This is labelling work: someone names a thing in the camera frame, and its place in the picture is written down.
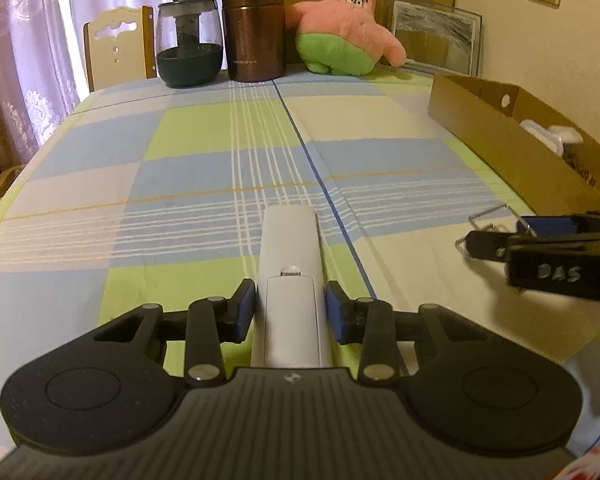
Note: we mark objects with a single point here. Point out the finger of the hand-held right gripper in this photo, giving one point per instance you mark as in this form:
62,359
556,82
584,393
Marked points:
545,225
490,246

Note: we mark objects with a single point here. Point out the brown cardboard box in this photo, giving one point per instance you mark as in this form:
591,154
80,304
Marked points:
480,110

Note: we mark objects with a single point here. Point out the wicker basket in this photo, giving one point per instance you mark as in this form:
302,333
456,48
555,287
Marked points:
0,186

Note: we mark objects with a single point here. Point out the square white night light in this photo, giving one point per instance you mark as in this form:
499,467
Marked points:
530,125

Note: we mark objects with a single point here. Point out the glass picture frame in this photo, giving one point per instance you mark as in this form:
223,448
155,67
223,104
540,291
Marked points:
435,35

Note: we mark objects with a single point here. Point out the white remote control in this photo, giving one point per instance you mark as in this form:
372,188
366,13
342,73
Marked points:
290,245

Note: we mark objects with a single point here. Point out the cream wooden chair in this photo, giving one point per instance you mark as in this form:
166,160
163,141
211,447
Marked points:
115,55

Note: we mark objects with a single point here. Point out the brown metal thermos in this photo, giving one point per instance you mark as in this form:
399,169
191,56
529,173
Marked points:
252,35

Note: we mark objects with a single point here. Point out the dark glass jar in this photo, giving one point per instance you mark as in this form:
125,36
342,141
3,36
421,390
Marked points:
187,65

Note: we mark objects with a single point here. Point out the lilac lace curtain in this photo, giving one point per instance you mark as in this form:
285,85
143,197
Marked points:
25,35

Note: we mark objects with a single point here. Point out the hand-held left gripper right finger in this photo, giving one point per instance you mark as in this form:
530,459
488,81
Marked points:
335,312

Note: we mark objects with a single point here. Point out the clear cotton swab box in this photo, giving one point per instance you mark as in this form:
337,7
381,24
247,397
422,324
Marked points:
565,136

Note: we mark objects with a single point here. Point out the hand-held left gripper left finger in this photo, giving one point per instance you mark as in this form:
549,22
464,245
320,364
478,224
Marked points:
245,310

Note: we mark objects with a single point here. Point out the pink starfish plush toy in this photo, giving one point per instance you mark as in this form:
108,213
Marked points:
340,25

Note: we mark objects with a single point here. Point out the plaid tablecloth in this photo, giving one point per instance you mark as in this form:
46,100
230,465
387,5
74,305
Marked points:
105,185

